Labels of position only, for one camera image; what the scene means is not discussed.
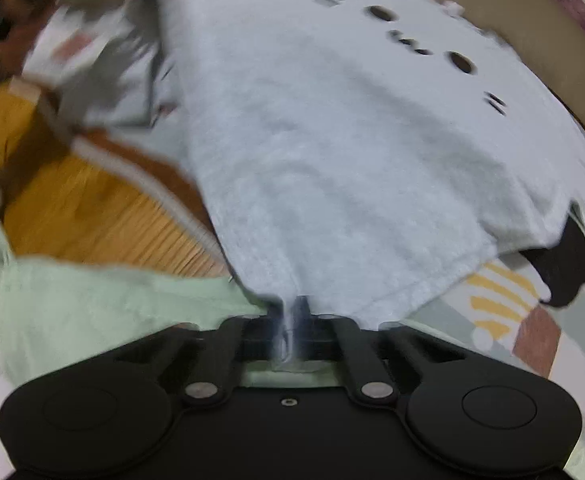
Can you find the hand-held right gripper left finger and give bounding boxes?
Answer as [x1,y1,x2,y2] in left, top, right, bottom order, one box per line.
[114,299,288,408]

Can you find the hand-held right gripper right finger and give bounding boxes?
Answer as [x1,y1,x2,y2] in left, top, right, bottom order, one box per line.
[291,296,469,407]

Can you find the grey cat face t-shirt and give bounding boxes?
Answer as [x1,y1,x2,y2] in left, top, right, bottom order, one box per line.
[151,0,585,332]

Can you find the light green cloth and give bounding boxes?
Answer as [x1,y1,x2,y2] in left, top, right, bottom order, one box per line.
[0,220,344,392]

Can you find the patterned blanket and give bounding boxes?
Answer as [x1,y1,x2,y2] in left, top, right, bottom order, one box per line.
[70,127,585,461]

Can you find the grey crumpled cloth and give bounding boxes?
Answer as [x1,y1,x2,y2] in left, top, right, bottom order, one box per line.
[60,0,186,132]

